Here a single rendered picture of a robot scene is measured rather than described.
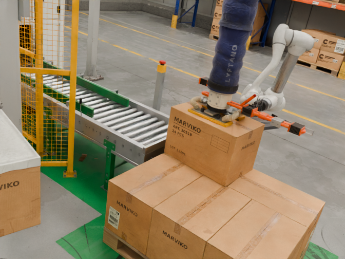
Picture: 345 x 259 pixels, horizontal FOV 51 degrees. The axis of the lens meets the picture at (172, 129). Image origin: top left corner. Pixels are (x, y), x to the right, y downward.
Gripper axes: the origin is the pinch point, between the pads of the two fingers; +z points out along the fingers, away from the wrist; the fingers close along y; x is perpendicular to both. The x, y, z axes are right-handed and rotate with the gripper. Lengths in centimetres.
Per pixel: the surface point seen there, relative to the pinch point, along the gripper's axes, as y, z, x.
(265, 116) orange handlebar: -1.2, 3.7, -12.1
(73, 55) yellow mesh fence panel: -7, 43, 139
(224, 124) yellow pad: 11.1, 13.6, 11.3
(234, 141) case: 16.5, 21.3, -2.1
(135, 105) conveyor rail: 49, -32, 132
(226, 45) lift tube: -41.0, 10.6, 24.5
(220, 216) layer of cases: 54, 52, -18
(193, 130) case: 22.9, 18.8, 32.2
